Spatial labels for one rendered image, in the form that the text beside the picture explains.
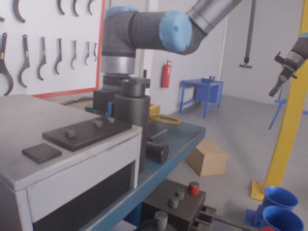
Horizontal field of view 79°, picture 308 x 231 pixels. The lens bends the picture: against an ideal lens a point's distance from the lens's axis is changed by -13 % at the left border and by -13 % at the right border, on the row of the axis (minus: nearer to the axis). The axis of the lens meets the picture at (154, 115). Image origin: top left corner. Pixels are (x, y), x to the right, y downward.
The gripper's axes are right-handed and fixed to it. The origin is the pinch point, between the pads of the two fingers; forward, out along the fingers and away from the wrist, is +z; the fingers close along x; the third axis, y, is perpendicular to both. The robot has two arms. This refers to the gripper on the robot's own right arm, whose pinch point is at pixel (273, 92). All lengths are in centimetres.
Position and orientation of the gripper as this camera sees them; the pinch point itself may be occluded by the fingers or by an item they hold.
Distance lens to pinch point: 116.2
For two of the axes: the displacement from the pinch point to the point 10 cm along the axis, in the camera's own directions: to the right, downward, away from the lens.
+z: -4.9, 8.1, 3.2
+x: 4.7, -0.7, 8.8
